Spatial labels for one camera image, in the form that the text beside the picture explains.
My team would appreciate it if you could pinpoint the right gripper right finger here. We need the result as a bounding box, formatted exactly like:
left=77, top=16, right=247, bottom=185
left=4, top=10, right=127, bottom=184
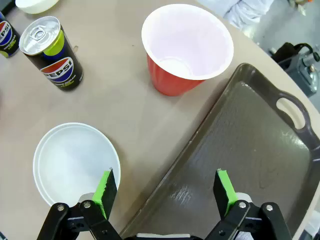
left=204, top=168, right=293, bottom=240

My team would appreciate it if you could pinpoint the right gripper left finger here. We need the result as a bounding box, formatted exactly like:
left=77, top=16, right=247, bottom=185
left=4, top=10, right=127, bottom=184
left=37, top=168, right=123, bottom=240

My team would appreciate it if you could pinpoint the white plastic bowl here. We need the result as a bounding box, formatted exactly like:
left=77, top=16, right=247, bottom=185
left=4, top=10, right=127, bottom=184
left=14, top=0, right=61, bottom=15
left=32, top=122, right=122, bottom=207

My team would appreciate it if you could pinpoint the black Pepsi can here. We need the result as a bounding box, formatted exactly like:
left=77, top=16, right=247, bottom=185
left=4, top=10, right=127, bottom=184
left=18, top=15, right=85, bottom=92
left=0, top=11, right=21, bottom=59

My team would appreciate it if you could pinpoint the red plastic cup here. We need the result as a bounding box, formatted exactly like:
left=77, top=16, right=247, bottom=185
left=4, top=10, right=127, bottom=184
left=141, top=3, right=235, bottom=97

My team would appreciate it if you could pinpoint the brown plastic serving tray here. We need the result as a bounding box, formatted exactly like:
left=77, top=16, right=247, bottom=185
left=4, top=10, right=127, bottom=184
left=119, top=62, right=320, bottom=240

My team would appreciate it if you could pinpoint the black bag with grey pump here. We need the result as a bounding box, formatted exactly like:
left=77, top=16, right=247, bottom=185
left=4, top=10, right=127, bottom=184
left=268, top=42, right=320, bottom=98

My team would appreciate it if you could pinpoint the person in white hoodie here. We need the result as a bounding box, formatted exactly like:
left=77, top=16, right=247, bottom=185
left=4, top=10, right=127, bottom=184
left=197, top=0, right=276, bottom=30

